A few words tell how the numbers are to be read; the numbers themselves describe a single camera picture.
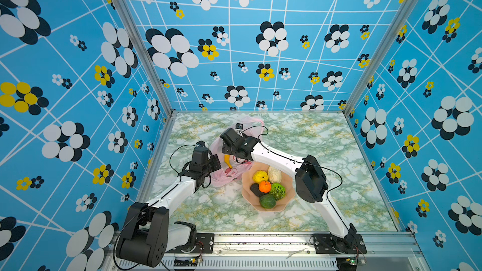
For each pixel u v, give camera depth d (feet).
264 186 2.64
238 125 2.71
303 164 1.83
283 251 2.37
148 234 1.35
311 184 1.80
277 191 2.64
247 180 2.90
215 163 2.58
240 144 2.27
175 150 3.31
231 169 3.06
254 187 2.75
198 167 2.22
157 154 3.44
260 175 2.83
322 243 2.37
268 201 2.53
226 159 3.16
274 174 2.77
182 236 2.03
